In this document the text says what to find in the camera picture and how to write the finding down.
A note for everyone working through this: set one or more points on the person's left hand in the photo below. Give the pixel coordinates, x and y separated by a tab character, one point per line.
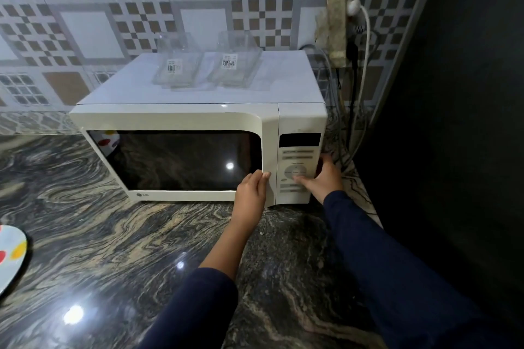
249	201

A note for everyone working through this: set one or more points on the person's right hand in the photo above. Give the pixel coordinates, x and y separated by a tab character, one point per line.
325	183

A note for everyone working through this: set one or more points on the person's left fingers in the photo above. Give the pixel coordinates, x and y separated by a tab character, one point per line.
256	179

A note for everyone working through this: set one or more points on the person's right thumb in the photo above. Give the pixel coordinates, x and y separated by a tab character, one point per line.
305	181

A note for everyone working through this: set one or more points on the white microwave door dark window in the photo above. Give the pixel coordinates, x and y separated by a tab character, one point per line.
180	160

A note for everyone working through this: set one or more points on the white microwave oven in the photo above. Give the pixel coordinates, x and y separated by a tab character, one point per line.
286	83

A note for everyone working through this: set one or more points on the person's left forearm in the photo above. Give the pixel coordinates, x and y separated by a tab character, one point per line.
221	263

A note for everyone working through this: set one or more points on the person's right forearm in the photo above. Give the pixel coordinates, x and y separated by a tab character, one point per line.
389	275

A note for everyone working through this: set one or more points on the clear plastic container barcode label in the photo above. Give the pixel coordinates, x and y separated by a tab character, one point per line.
177	62
235	60

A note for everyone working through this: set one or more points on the white power plug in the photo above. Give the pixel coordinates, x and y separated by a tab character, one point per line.
353	7

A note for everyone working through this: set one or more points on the white plate coloured dots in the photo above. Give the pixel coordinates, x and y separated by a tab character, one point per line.
10	254

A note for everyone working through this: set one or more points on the cloth-covered wall socket board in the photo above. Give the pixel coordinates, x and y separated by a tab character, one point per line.
336	13

